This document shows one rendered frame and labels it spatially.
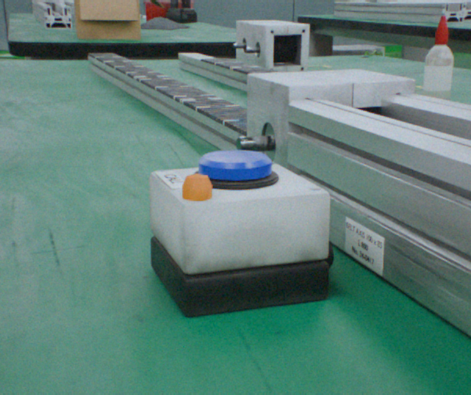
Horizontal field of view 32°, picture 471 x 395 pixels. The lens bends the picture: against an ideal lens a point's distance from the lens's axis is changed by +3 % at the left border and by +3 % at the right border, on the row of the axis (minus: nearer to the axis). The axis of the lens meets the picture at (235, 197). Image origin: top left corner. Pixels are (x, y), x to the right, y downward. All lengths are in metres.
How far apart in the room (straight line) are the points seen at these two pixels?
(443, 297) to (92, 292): 0.18
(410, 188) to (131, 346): 0.16
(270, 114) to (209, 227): 0.22
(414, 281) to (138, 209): 0.25
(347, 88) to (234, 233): 0.22
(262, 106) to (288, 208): 0.22
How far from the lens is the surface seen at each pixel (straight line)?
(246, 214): 0.40
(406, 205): 0.43
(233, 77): 1.40
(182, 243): 0.39
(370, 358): 0.37
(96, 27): 2.70
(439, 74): 1.20
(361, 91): 0.59
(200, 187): 0.39
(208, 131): 0.87
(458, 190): 0.41
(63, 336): 0.39
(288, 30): 1.56
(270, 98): 0.60
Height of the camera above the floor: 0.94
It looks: 15 degrees down
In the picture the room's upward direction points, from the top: straight up
